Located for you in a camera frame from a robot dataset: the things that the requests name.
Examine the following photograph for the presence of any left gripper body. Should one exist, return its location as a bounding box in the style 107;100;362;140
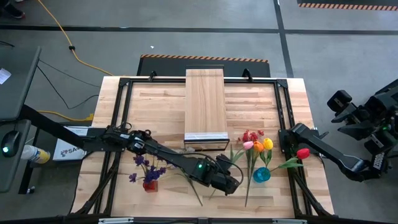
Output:
216;153;234;175

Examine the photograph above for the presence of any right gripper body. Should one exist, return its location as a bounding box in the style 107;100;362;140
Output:
357;91;396;124

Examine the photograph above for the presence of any pink artificial tulip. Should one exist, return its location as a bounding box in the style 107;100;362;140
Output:
229;141;262;175

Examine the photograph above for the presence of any orange artificial tulip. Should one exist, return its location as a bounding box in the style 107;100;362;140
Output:
253;141;265;175

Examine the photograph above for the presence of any yellow artificial tulip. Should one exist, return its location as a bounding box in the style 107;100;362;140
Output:
260;138;274;175

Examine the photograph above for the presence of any red artificial tulip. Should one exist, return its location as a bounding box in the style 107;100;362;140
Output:
269;147;311;172

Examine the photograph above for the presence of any purple artificial flower sprig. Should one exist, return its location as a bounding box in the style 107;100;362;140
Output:
128;154;168;185

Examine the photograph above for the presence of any red blossom flower sprig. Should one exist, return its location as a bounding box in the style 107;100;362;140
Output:
238;129;265;208

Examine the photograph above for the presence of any blue glass vase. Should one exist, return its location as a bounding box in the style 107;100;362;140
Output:
252;167;272;184

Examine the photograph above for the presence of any red glass vase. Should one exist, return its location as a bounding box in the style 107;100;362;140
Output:
142;180;159;193

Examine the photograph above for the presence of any black hazard-striped floor mat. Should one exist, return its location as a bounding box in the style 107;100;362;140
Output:
137;54;271;78
297;0;398;12

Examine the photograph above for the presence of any white printed cardboard box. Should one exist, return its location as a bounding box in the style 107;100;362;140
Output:
52;126;94;162

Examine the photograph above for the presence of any white and yellow bottle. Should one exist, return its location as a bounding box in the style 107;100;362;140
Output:
21;144;51;165

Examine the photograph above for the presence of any black computer mouse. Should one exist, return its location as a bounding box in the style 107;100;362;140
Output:
1;129;22;158

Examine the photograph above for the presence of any dark keyboard tray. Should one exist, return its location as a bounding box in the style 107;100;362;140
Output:
0;119;32;194

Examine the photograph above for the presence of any grey office desk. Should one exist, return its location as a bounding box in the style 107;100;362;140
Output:
0;45;42;122

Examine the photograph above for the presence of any white paper note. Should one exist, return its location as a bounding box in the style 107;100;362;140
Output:
0;67;12;85

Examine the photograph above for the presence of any person's shoe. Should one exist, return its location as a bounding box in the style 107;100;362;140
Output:
0;0;25;19

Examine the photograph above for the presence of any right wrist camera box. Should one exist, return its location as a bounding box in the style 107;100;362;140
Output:
326;90;353;113

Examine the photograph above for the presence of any black metal frame shelf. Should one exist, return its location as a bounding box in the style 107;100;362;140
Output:
183;64;230;152

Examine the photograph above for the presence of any silver metal bracket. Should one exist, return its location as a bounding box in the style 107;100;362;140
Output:
98;217;134;224
272;218;307;224

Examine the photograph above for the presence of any yellow power cord plug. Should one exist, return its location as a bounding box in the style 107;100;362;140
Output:
37;109;95;122

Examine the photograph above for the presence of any thin black floor cable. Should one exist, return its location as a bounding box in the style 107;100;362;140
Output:
36;65;100;110
39;60;102;88

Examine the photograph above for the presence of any yellow extension cable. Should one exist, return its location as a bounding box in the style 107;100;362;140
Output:
37;0;114;77

